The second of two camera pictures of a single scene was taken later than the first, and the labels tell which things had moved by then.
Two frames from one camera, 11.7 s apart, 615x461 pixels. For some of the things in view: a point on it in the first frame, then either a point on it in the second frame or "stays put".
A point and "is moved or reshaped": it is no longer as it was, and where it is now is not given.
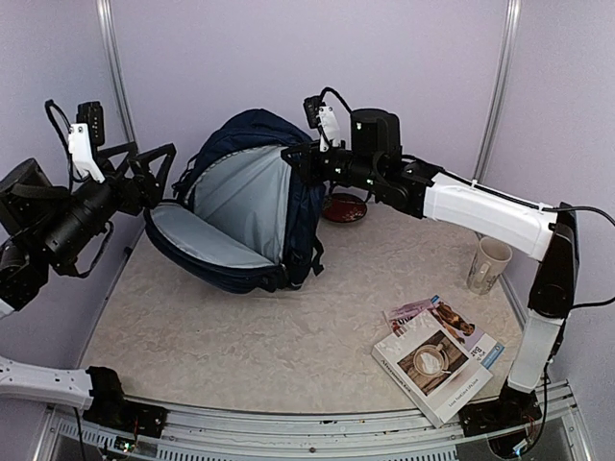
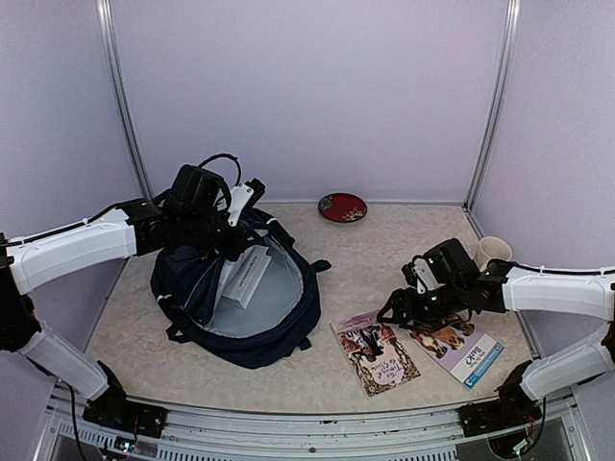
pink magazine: (399, 317) is moved or reshaped
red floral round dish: (344, 207) stays put
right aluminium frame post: (498, 91) stays put
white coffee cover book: (437, 371) to (239, 277)
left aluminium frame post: (107, 21) stays put
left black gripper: (132, 200) to (245, 237)
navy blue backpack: (238, 219) to (246, 312)
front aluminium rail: (201, 433) stays put
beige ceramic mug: (490, 261) stays put
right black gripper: (304, 166) to (399, 299)
